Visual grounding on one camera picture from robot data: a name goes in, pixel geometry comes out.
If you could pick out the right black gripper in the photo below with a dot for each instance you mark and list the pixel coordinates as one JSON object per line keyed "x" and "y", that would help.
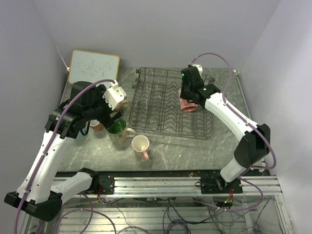
{"x": 182, "y": 94}

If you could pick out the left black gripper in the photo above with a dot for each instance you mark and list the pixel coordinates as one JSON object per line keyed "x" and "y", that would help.
{"x": 107, "y": 120}

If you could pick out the tan round stoneware mug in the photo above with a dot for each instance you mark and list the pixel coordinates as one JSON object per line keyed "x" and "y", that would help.
{"x": 122, "y": 106}

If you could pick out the large cream floral mug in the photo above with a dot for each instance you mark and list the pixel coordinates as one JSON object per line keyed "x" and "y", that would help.
{"x": 120, "y": 131}

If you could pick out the pink patterned mug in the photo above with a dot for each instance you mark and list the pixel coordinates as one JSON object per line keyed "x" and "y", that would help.
{"x": 187, "y": 107}

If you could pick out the small salmon dotted mug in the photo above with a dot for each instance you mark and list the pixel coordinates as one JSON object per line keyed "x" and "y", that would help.
{"x": 96, "y": 125}

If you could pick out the pink hexagonal mug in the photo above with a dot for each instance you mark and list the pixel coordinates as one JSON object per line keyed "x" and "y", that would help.
{"x": 140, "y": 145}

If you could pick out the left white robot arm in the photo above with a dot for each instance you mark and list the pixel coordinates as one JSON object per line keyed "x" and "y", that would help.
{"x": 37, "y": 195}

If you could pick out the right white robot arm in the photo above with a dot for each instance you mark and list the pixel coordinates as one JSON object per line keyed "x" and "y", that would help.
{"x": 253, "y": 138}

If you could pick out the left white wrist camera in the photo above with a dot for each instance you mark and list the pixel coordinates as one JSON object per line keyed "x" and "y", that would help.
{"x": 114, "y": 95}

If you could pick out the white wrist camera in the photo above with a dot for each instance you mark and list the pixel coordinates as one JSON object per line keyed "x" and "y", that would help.
{"x": 114, "y": 95}
{"x": 199, "y": 68}

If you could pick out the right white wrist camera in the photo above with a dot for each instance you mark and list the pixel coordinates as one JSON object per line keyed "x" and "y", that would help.
{"x": 199, "y": 68}

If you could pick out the dark wire dish rack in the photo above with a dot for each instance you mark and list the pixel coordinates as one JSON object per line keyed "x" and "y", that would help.
{"x": 155, "y": 107}

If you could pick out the white whiteboard with wooden frame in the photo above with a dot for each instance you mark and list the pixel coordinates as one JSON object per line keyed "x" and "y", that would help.
{"x": 92, "y": 66}

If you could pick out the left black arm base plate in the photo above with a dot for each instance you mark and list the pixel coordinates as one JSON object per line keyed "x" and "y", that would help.
{"x": 105, "y": 184}

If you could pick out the aluminium frame rail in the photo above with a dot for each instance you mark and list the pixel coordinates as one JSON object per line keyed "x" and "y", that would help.
{"x": 185, "y": 186}

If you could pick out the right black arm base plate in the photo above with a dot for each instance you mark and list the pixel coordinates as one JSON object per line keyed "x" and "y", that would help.
{"x": 211, "y": 182}

